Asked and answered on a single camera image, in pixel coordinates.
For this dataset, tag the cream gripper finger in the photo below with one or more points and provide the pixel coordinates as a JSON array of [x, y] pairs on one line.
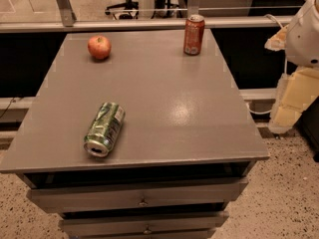
[[295, 93], [278, 41]]

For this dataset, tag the red coke can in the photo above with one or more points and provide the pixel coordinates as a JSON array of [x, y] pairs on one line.
[[193, 33]]

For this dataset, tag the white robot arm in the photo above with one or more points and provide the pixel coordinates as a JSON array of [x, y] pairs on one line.
[[302, 38]]

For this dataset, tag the red apple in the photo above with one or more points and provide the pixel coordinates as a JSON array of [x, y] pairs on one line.
[[99, 47]]

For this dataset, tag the green soda can lying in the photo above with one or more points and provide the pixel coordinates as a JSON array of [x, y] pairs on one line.
[[104, 130]]

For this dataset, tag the metal railing bar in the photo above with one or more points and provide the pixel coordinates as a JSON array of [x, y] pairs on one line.
[[154, 24]]

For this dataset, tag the grey drawer cabinet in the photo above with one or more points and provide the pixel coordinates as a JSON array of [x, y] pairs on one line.
[[185, 120]]

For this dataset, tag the grey drawer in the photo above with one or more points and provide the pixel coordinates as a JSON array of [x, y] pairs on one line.
[[144, 225], [137, 195]]

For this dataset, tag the top grey drawer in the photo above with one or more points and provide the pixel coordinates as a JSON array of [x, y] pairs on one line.
[[137, 195]]

